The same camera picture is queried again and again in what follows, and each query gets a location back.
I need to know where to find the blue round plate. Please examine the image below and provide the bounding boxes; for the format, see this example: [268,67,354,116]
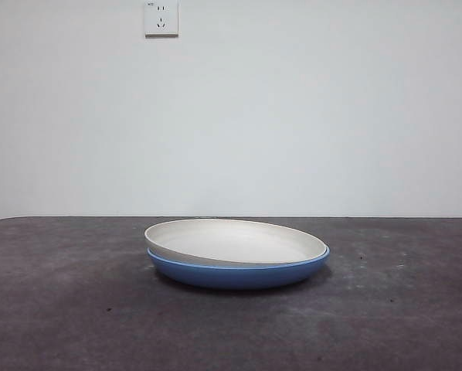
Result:
[146,247,331,291]

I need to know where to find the white round plate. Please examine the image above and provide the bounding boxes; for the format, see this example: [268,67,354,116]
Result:
[143,217,329,268]

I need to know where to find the white wall power socket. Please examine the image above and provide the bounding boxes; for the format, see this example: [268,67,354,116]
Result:
[144,0,180,39]

